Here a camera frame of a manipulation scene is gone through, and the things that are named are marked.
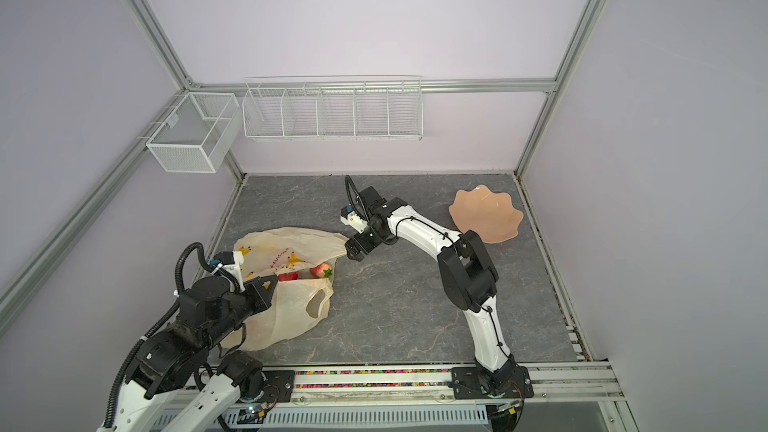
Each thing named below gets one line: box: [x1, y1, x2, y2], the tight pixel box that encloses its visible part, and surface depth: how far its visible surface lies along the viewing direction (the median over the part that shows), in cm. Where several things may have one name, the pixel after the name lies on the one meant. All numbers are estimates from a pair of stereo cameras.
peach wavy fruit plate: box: [449, 185, 524, 243], surface depth 110 cm
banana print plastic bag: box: [223, 227, 348, 352], surface depth 82 cm
